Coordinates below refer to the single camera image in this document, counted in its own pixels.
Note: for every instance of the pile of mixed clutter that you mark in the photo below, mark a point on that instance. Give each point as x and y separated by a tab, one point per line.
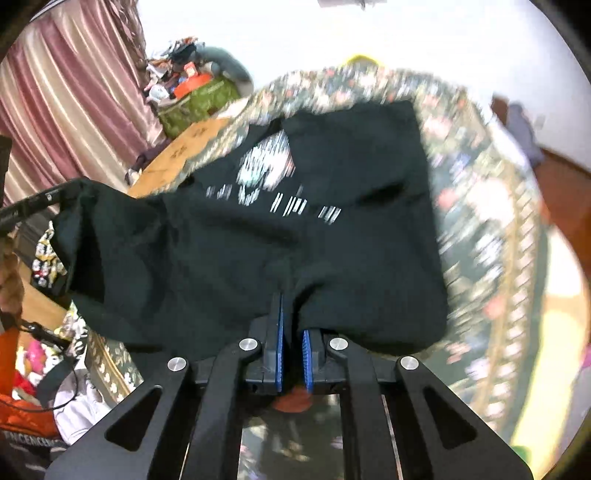
166	60

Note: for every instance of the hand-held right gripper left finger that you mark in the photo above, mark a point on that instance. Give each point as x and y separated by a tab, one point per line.
277	347

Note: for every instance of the orange red box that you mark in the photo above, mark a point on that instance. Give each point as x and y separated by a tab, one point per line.
191	85

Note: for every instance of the pink curtain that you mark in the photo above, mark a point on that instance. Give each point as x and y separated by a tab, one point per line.
69	92

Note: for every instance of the green patterned bag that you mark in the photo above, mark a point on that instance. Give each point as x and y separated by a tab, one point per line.
198	104

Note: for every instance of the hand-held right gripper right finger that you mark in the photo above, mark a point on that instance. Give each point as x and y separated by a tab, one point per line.
308	361

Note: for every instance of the person's left hand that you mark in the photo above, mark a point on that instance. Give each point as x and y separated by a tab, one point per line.
10	286

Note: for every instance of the yellow plastic item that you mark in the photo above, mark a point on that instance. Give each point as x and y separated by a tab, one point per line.
362	59

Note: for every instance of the grey plush cushion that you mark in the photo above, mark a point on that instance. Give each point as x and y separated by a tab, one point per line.
231	64

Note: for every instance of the blue grey cloth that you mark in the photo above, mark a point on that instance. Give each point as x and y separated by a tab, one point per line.
524	134

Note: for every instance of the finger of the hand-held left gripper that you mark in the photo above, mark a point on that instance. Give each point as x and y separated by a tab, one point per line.
32	203

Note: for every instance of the light printed bedsheet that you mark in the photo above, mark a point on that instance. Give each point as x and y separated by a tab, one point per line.
563	323

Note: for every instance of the white plastic bag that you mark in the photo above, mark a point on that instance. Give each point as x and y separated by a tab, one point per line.
83	406

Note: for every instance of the black yellow printed cloth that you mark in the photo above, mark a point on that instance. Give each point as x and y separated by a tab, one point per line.
46	258

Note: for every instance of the black printed t-shirt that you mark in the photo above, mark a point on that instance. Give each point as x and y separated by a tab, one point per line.
231	258

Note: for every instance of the floral blanket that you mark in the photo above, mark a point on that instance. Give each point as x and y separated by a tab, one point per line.
485	240

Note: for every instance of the dark purple cloth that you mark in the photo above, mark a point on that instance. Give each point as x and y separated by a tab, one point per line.
145	164

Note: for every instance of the orange bag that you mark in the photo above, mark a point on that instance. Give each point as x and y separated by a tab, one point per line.
23	415

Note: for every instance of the brown cardboard box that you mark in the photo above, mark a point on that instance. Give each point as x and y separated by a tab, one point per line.
184	147

